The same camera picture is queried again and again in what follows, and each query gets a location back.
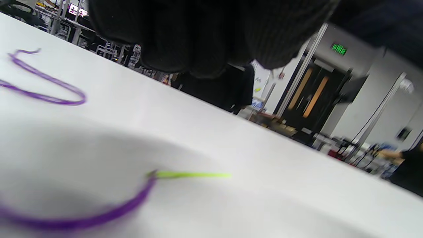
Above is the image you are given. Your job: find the person's left hand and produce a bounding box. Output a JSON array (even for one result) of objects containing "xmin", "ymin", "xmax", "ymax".
[{"xmin": 88, "ymin": 0, "xmax": 423, "ymax": 80}]

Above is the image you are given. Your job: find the green plastic needle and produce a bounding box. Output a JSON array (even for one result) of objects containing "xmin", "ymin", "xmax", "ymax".
[{"xmin": 147, "ymin": 170, "xmax": 232, "ymax": 179}]

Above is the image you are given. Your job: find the purple thread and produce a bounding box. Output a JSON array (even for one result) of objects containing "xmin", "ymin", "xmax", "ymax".
[{"xmin": 0, "ymin": 49, "xmax": 157, "ymax": 230}]

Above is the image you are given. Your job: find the green exit sign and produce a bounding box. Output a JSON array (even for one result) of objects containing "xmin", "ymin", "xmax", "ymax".
[{"xmin": 331, "ymin": 43, "xmax": 347, "ymax": 56}]

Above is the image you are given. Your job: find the black double door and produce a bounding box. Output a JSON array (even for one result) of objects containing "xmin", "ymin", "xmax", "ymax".
[{"xmin": 281, "ymin": 59, "xmax": 351, "ymax": 142}]

